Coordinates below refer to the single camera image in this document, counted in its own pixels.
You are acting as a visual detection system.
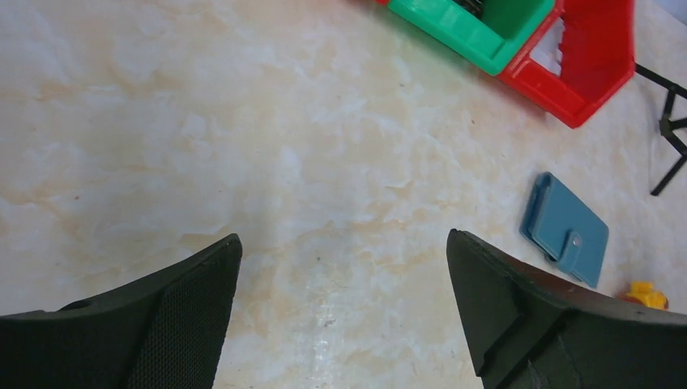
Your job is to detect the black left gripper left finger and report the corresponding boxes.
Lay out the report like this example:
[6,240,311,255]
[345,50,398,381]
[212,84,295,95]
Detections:
[1,234,242,388]

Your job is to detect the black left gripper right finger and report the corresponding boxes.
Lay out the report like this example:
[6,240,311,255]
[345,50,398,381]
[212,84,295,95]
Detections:
[446,229,686,388]

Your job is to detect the teal card holder wallet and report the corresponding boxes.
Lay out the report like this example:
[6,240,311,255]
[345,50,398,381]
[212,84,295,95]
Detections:
[519,172,609,288]

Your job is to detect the black mini tripod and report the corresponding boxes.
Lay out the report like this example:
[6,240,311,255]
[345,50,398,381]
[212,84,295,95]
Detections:
[635,63,686,197]

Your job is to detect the red bin with clear bags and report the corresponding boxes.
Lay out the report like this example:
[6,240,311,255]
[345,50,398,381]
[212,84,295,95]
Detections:
[497,0,635,129]

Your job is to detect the green plastic bin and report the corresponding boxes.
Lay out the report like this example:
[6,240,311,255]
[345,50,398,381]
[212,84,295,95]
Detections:
[383,0,555,75]

